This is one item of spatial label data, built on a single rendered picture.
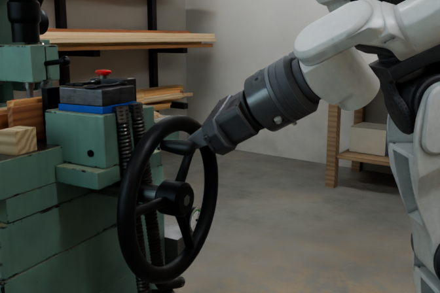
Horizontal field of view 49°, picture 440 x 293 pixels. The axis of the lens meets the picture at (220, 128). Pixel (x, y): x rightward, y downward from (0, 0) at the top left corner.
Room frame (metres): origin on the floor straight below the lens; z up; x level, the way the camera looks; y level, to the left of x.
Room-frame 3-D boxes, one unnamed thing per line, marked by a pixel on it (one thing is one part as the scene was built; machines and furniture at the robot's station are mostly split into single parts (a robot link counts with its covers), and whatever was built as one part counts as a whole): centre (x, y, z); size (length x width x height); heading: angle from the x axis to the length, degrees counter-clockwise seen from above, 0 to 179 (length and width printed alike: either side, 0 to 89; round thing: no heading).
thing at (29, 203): (0.94, 0.33, 0.82); 0.40 x 0.21 x 0.04; 152
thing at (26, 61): (0.97, 0.40, 1.03); 0.14 x 0.07 x 0.09; 62
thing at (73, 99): (0.87, 0.21, 0.99); 0.13 x 0.11 x 0.06; 152
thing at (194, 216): (1.09, 0.07, 0.65); 0.06 x 0.04 x 0.08; 152
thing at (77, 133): (0.86, 0.21, 0.91); 0.15 x 0.14 x 0.09; 152
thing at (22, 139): (0.77, 0.33, 0.92); 0.05 x 0.04 x 0.04; 158
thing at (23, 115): (0.92, 0.30, 0.93); 0.23 x 0.01 x 0.07; 152
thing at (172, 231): (1.13, 0.13, 0.58); 0.12 x 0.08 x 0.08; 62
